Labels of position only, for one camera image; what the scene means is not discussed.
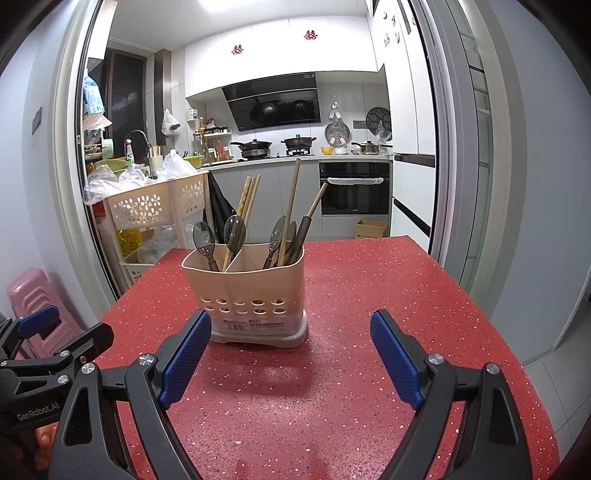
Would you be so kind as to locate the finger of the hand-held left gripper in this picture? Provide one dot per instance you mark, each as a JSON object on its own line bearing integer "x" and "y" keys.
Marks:
{"x": 92, "y": 341}
{"x": 39, "y": 321}

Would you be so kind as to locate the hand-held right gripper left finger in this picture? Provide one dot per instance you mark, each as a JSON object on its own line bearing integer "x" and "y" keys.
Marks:
{"x": 184, "y": 360}

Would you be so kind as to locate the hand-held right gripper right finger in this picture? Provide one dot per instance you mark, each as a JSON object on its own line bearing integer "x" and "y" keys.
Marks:
{"x": 397, "y": 360}

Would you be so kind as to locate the beige plastic utensil holder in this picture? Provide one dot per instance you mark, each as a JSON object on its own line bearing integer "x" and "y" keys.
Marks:
{"x": 249, "y": 286}

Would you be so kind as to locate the patterned-end wooden chopstick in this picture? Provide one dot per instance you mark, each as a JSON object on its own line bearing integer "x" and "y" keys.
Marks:
{"x": 243, "y": 198}

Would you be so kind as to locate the person's left hand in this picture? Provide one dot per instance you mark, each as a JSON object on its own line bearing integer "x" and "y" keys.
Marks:
{"x": 45, "y": 443}

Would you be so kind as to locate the pink plastic stool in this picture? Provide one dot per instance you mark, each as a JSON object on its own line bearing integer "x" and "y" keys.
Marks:
{"x": 32, "y": 295}

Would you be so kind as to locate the yellow oil bottle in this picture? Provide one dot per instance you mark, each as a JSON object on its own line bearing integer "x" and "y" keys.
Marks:
{"x": 128, "y": 242}

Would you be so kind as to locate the cardboard box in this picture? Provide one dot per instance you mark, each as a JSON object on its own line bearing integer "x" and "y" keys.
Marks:
{"x": 369, "y": 228}

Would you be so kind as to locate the beige plastic storage cart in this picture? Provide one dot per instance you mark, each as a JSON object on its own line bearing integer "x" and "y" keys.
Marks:
{"x": 138, "y": 205}

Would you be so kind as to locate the clear crumpled plastic bags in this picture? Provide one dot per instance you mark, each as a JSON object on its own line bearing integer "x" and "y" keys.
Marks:
{"x": 106, "y": 184}

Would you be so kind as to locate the black hanging cloth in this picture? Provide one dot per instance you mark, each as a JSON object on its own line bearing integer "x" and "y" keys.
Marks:
{"x": 216, "y": 203}

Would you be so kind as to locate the black built-in oven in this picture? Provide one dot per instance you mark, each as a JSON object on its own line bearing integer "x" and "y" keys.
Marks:
{"x": 353, "y": 198}

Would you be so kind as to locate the green basin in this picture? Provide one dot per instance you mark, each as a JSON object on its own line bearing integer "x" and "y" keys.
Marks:
{"x": 113, "y": 165}

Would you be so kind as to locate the white black-striped cabinet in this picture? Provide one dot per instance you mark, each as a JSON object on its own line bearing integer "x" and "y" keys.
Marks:
{"x": 411, "y": 184}

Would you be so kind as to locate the white spray bottle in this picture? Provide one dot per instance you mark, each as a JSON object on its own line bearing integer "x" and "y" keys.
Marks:
{"x": 129, "y": 152}

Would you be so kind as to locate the grey base cabinets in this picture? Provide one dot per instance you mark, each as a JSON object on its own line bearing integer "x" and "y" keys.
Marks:
{"x": 270, "y": 184}

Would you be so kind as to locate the green colander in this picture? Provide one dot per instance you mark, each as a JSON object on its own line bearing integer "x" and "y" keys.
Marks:
{"x": 194, "y": 161}

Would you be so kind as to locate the black curved faucet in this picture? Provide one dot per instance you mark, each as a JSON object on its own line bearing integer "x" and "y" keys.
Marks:
{"x": 138, "y": 132}

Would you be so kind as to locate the steel pot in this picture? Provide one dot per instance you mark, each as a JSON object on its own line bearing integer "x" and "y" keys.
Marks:
{"x": 368, "y": 148}

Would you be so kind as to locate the condiment rack with bottles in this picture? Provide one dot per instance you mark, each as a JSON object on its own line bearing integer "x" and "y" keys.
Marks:
{"x": 217, "y": 147}

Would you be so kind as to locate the black wok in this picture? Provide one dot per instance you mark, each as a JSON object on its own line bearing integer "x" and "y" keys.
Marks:
{"x": 254, "y": 146}

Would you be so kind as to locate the blue white plastic bag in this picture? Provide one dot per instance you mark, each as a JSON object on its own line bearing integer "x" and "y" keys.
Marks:
{"x": 94, "y": 99}

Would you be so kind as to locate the grey framed sliding door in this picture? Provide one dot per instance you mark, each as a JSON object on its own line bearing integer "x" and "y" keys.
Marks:
{"x": 461, "y": 138}

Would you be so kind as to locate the hanging white plastic bag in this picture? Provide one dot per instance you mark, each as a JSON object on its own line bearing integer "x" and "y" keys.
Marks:
{"x": 170, "y": 122}

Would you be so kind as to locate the round metal strainer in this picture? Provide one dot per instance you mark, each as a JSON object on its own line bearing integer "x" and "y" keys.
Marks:
{"x": 337, "y": 131}

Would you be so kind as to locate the lidded wok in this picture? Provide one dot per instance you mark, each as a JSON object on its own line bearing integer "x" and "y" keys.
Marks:
{"x": 298, "y": 141}

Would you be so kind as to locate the dark balcony door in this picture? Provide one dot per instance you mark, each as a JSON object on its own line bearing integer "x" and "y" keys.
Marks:
{"x": 127, "y": 92}

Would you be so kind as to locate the black range hood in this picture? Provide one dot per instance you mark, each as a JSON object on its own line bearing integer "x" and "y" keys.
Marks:
{"x": 268, "y": 87}

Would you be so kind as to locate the white upper cabinets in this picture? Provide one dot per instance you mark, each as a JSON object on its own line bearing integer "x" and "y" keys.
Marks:
{"x": 277, "y": 60}

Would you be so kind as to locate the red cabinet sticker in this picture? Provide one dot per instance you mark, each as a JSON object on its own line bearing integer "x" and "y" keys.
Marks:
{"x": 237, "y": 50}
{"x": 310, "y": 35}

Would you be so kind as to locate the grey wall switch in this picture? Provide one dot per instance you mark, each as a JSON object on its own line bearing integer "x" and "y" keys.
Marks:
{"x": 37, "y": 121}

